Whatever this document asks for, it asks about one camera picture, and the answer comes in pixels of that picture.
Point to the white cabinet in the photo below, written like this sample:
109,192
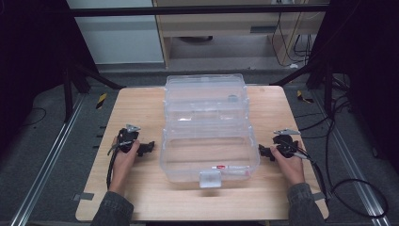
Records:
119,40

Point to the black horizontal bar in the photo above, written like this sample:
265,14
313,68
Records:
188,11

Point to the aluminium floor rail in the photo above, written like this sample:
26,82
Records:
47,160
354,166

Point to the grey tape strip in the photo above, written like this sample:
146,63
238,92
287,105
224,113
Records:
83,196
319,196

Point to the light wooden desk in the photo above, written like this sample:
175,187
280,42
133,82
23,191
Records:
219,28

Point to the white pen with red label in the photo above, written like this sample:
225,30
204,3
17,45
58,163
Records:
233,168

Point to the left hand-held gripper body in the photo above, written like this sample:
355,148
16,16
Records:
128,138

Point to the clear plastic tiered storage box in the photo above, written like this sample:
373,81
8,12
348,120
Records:
207,125

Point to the person's right hand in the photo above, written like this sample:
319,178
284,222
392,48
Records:
291,168

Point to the black metal stand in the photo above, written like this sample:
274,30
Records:
327,91
67,94

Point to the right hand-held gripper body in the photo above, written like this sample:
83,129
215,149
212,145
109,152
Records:
286,144

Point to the person's left hand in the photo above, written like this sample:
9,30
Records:
122,168

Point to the black curtain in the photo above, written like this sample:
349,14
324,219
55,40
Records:
370,69
31,62

